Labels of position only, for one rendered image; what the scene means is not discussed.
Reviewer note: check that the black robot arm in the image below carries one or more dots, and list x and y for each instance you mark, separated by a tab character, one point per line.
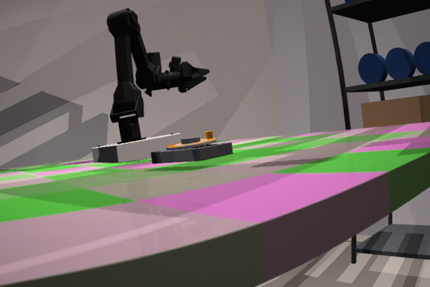
125	28

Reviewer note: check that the orange round plate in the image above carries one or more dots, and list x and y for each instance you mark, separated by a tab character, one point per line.
208	140

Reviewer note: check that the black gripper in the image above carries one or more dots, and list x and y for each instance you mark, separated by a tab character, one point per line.
186	77

